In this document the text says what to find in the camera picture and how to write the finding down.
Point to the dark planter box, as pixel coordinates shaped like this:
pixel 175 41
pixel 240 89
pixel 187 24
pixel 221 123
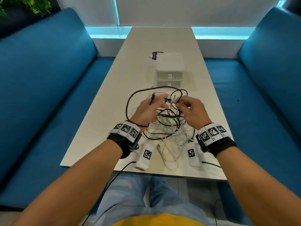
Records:
pixel 18 23

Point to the purple sticker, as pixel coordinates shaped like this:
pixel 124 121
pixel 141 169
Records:
pixel 154 56

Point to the black marker wristband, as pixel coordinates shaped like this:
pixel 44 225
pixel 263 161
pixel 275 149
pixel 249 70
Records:
pixel 223 145
pixel 120 143

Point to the blue sofa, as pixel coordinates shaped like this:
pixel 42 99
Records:
pixel 47 91
pixel 270 91

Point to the white roller blind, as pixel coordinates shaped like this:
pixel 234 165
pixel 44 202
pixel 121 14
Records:
pixel 200 9
pixel 89 9

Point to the white mini drawer box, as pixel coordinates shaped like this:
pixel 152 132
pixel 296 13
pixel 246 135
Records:
pixel 169 61

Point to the person's left hand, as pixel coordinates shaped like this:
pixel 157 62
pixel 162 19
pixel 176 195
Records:
pixel 147 114

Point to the person's left forearm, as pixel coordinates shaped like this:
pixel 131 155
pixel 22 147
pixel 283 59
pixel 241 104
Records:
pixel 65 190

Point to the green plant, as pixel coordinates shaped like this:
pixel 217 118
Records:
pixel 35 4

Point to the white charger on floor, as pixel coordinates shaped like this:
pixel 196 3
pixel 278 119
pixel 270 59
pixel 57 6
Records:
pixel 211 164

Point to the yellow shirt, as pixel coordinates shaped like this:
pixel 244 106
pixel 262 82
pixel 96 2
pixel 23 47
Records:
pixel 155 221

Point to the blue jeans legs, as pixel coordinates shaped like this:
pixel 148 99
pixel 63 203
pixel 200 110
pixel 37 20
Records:
pixel 127 195

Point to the person's right forearm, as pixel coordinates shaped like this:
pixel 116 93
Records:
pixel 258 190

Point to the person's right hand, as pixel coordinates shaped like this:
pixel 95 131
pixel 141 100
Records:
pixel 196 112

